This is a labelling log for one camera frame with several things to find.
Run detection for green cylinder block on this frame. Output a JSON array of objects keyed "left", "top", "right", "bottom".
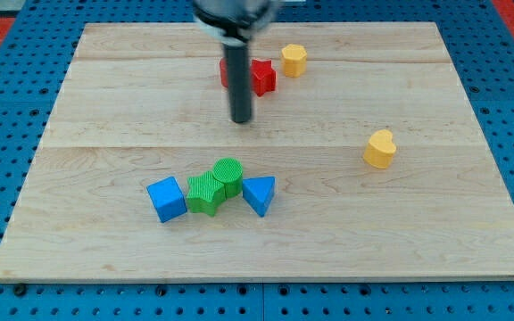
[{"left": 212, "top": 158, "right": 244, "bottom": 199}]

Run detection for yellow heart block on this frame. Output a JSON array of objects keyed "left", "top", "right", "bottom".
[{"left": 362, "top": 129, "right": 397, "bottom": 169}]

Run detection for blue cube block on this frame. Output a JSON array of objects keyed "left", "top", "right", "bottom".
[{"left": 146, "top": 177, "right": 187, "bottom": 223}]

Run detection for blue triangle block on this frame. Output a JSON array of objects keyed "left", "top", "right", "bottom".
[{"left": 242, "top": 177, "right": 276, "bottom": 218}]

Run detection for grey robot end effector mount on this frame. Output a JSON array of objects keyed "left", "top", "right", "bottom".
[{"left": 192, "top": 0, "right": 280, "bottom": 46}]

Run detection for green star block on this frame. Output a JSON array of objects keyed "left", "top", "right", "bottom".
[{"left": 186, "top": 171, "right": 227, "bottom": 217}]

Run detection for red block behind rod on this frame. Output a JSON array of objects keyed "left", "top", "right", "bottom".
[{"left": 219, "top": 58, "right": 228, "bottom": 88}]

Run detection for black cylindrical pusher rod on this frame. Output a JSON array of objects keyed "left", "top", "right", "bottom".
[{"left": 223, "top": 45, "right": 253, "bottom": 124}]

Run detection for yellow hexagon block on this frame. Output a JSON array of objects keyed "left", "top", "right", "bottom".
[{"left": 281, "top": 44, "right": 307, "bottom": 78}]

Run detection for light wooden board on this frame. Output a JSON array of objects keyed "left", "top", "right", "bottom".
[{"left": 0, "top": 22, "right": 514, "bottom": 284}]

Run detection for red star block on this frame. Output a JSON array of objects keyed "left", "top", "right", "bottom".
[{"left": 251, "top": 60, "right": 277, "bottom": 96}]

